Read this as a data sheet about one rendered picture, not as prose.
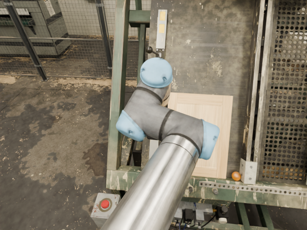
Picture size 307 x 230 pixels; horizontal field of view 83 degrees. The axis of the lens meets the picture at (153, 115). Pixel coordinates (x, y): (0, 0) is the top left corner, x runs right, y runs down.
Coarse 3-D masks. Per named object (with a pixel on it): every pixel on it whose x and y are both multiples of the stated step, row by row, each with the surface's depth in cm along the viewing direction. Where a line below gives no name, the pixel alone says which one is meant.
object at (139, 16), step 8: (136, 16) 108; (144, 16) 108; (136, 24) 111; (144, 24) 110; (288, 24) 102; (296, 24) 101; (144, 32) 110; (304, 32) 108; (144, 40) 110; (144, 48) 112; (272, 128) 105; (280, 128) 104; (272, 136) 106; (280, 136) 105
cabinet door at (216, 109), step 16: (176, 96) 103; (192, 96) 102; (208, 96) 102; (224, 96) 101; (192, 112) 103; (208, 112) 102; (224, 112) 101; (224, 128) 102; (224, 144) 102; (208, 160) 103; (224, 160) 102; (208, 176) 104; (224, 176) 103
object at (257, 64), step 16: (256, 0) 97; (256, 16) 96; (256, 32) 95; (256, 48) 93; (256, 64) 94; (256, 80) 94; (256, 96) 97; (256, 112) 95; (256, 128) 95; (256, 144) 96; (240, 160) 103; (256, 160) 96
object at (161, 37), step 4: (164, 24) 100; (164, 28) 100; (164, 32) 100; (160, 36) 100; (164, 36) 100; (160, 40) 100; (164, 40) 100; (156, 44) 101; (160, 44) 100; (164, 44) 100; (164, 48) 100; (152, 140) 103; (156, 140) 103; (152, 144) 103; (156, 144) 103; (152, 148) 103; (156, 148) 103; (152, 152) 103
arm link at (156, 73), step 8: (144, 64) 40; (152, 64) 40; (160, 64) 40; (168, 64) 40; (144, 72) 39; (152, 72) 39; (160, 72) 39; (168, 72) 39; (144, 80) 39; (152, 80) 38; (160, 80) 38; (168, 80) 39; (152, 88) 40; (160, 88) 40; (168, 88) 43; (160, 96) 41; (168, 96) 48
